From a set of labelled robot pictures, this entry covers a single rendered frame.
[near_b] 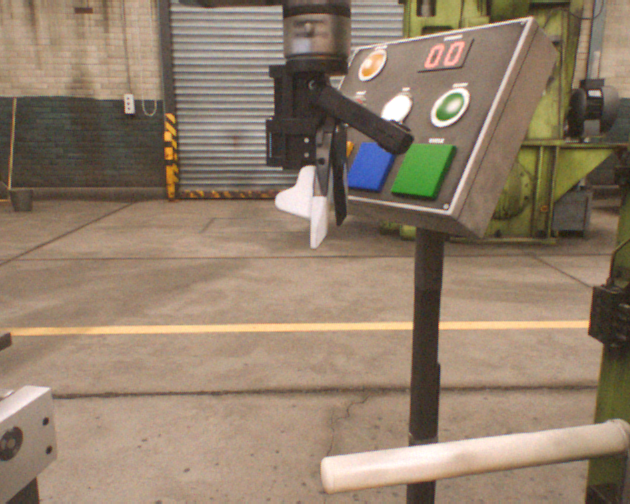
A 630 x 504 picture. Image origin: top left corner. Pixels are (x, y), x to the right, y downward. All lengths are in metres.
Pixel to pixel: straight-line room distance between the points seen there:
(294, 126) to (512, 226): 4.82
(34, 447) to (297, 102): 0.48
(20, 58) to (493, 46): 8.58
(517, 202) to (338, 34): 4.74
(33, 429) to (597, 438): 0.73
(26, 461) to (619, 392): 0.79
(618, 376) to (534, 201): 4.48
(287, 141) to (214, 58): 7.72
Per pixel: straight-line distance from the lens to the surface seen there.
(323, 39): 0.61
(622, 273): 0.89
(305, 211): 0.58
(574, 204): 5.85
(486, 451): 0.82
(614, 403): 0.95
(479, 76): 0.78
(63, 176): 8.95
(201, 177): 8.33
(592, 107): 5.81
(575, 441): 0.88
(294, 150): 0.61
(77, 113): 8.81
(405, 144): 0.60
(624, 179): 0.86
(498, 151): 0.74
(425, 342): 0.95
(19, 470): 0.70
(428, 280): 0.91
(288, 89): 0.63
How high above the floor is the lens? 1.06
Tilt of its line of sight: 13 degrees down
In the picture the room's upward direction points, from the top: straight up
